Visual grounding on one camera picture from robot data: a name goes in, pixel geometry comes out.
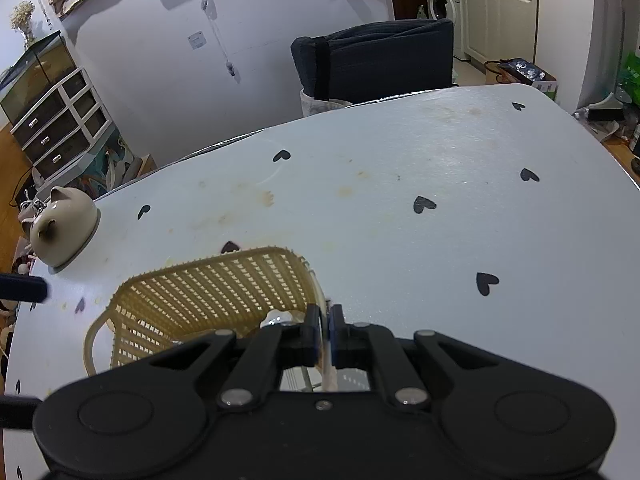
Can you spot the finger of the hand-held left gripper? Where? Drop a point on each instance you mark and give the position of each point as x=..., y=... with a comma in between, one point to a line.
x=17, y=412
x=22, y=287

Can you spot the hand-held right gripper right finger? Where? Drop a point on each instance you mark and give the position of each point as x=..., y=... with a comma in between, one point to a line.
x=334, y=342

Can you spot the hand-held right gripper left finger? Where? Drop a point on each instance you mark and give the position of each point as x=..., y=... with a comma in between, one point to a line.
x=316, y=340

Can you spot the white scalloped knob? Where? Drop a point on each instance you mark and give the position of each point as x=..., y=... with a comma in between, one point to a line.
x=274, y=317

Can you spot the cream woven plastic basket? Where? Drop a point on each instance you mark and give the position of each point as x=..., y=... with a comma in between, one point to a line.
x=210, y=290

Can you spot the beige cat-shaped ceramic pot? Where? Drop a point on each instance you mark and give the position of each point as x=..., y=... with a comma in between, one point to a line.
x=65, y=230

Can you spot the patterned stand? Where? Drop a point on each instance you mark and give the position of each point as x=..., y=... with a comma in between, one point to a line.
x=100, y=170

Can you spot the white drawer unit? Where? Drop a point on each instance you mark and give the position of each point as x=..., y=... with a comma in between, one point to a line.
x=60, y=125

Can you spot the glass aquarium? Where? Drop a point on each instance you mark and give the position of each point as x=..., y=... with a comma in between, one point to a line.
x=35, y=75

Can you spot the dried flowers in vase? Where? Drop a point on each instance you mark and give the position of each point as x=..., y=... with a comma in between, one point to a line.
x=22, y=17

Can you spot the dark covered chair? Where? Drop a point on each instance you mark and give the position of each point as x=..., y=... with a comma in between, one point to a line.
x=380, y=60

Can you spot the patterned gift bag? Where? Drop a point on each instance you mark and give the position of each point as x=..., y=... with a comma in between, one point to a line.
x=525, y=74

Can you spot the white washing machine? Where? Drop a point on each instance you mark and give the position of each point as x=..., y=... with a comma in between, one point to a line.
x=442, y=10

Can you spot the white kitchen base cabinets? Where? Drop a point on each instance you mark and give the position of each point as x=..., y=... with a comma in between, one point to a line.
x=495, y=15

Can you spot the green package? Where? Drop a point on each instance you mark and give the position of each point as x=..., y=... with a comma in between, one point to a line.
x=631, y=72

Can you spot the white wall switch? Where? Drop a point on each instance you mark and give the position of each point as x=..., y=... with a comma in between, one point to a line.
x=196, y=40

